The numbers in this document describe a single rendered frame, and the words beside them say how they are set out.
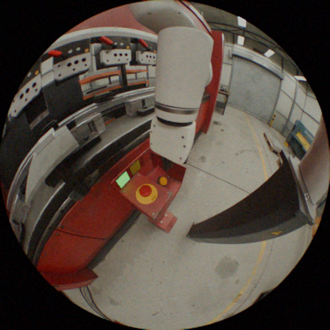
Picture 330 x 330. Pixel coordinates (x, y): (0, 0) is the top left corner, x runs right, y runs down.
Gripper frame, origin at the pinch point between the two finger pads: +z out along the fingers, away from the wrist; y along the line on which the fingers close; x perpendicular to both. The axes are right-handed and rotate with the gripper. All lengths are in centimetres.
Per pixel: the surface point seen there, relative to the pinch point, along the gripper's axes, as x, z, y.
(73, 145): -17.1, -14.3, -11.1
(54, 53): -14, -42, -33
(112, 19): 10, -59, -39
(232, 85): 732, -58, 25
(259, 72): 732, -244, 163
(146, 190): -9.9, 3.7, -1.0
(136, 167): -5.0, 4.6, -9.8
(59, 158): -20.7, -14.4, -11.2
